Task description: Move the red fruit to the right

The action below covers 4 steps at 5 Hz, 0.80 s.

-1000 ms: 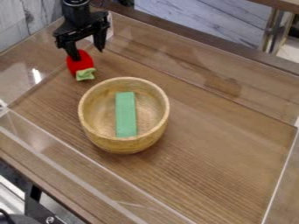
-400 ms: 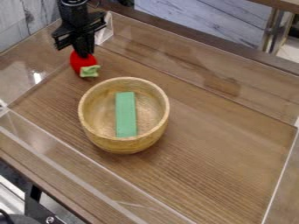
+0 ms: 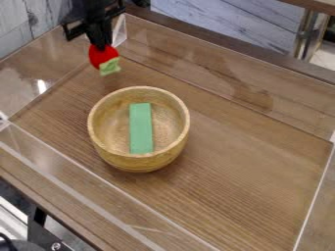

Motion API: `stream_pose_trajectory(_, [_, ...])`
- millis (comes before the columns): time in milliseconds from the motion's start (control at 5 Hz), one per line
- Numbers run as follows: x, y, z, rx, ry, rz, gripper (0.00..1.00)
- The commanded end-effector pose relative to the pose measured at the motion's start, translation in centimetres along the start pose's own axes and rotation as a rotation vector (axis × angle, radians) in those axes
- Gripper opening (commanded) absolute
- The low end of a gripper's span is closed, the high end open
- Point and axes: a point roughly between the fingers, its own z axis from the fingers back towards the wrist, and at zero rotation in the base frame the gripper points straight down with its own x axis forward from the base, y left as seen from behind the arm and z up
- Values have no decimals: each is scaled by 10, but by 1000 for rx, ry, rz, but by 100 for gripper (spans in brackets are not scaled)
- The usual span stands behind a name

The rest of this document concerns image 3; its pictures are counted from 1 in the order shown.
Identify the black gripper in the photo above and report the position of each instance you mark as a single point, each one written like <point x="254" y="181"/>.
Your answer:
<point x="88" y="17"/>

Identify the red plush strawberry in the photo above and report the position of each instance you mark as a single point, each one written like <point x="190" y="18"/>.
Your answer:
<point x="104" y="60"/>

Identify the green rectangular block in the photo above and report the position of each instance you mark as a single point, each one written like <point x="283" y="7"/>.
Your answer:
<point x="140" y="128"/>

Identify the wooden bowl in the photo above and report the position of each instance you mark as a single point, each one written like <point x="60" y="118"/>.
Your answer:
<point x="108" y="128"/>

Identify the metal table leg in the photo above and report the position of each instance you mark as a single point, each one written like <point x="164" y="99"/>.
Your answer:
<point x="310" y="35"/>

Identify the black table frame bracket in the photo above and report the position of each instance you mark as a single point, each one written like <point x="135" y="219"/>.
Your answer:
<point x="40" y="236"/>

